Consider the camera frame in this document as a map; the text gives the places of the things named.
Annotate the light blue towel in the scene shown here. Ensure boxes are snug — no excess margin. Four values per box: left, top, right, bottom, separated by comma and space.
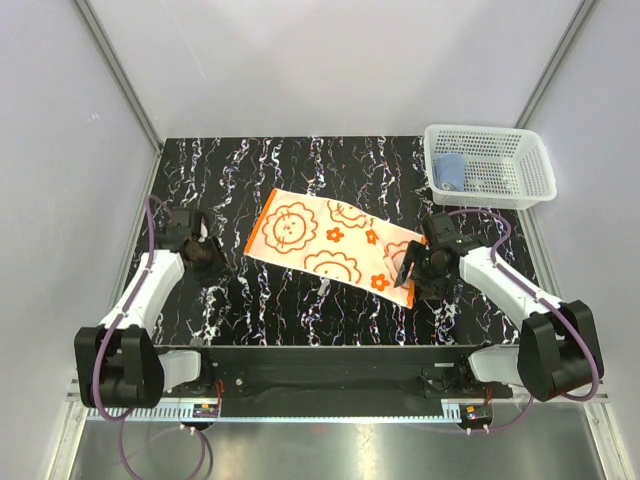
434, 153, 465, 192

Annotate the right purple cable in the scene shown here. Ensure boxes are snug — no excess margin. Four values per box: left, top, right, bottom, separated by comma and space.
447, 208, 604, 436

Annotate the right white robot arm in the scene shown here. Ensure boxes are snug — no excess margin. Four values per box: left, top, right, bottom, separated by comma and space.
395, 212, 604, 402

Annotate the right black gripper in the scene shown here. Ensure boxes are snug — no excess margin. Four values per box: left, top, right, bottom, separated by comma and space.
393, 239, 451, 301

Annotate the aluminium rail frame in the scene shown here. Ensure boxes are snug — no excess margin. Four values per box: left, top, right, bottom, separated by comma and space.
64, 363, 611, 426

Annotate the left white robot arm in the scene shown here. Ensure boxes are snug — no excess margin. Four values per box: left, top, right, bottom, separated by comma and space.
74, 208, 230, 413

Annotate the orange white patterned towel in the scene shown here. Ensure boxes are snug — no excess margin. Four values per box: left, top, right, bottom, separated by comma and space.
244, 188, 426, 308

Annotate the white plastic basket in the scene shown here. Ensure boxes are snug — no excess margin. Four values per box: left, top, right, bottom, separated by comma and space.
423, 124, 557, 210

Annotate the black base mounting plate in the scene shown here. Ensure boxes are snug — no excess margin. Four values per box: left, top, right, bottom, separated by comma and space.
192, 345, 513, 400

